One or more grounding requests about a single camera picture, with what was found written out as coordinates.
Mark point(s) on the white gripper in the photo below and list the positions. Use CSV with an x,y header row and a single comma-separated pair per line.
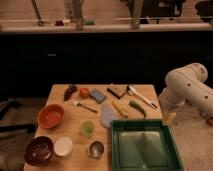
x,y
170,103

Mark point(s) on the light blue towel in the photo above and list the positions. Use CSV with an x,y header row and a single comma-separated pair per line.
x,y
107,116

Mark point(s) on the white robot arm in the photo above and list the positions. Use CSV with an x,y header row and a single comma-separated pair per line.
x,y
186,83

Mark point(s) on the small white bowl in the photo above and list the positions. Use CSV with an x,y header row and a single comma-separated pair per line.
x,y
63,146

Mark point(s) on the red orange bowl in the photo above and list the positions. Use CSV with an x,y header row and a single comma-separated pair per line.
x,y
50,116

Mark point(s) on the dark maroon bowl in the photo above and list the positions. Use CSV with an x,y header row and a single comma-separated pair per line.
x,y
39,151

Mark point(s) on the green plastic tray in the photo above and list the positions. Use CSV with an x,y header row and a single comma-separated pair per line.
x,y
144,145

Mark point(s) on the dark brown brush block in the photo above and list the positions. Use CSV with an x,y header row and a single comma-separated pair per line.
x,y
116,91

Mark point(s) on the blue sponge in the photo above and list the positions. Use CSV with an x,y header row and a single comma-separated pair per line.
x,y
98,96

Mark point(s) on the small metal cup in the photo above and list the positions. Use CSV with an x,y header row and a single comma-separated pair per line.
x,y
96,149

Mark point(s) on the green plastic cup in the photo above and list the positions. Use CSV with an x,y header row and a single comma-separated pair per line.
x,y
87,129

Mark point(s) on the bunch of dark grapes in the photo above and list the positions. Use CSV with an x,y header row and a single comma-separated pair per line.
x,y
69,91

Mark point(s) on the white handled knife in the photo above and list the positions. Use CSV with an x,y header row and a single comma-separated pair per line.
x,y
133,91

